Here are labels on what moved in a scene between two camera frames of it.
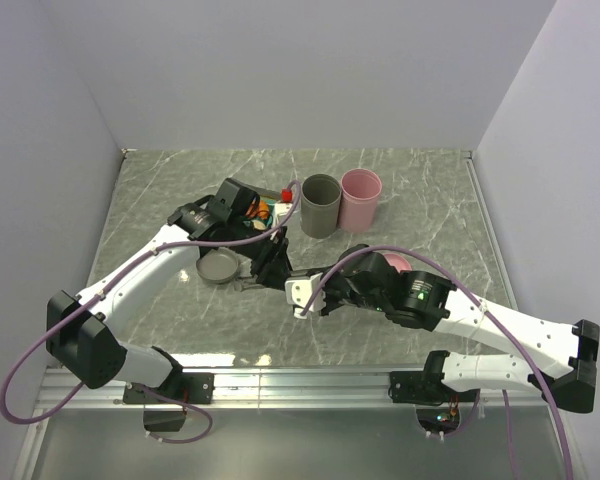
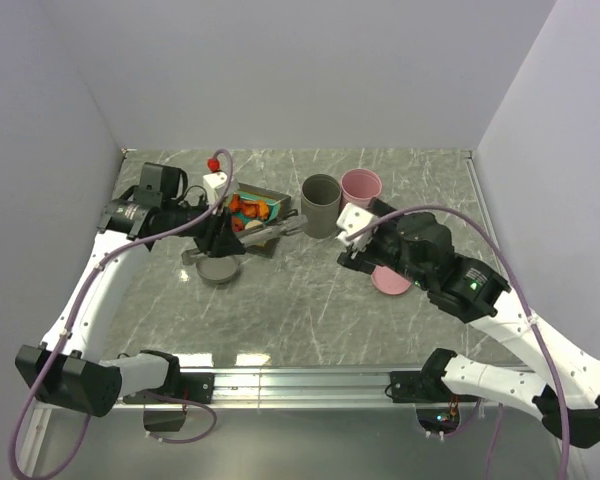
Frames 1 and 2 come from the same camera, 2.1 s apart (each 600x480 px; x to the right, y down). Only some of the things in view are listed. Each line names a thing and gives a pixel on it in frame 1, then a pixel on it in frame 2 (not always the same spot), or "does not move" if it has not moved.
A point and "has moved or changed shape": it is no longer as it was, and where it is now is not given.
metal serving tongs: [252, 287] has moved or changed shape
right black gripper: [330, 302] to [364, 259]
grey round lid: [218, 265] does not move
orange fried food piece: [258, 209] does not move
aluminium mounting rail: [278, 390] does not move
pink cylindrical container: [360, 192] does not move
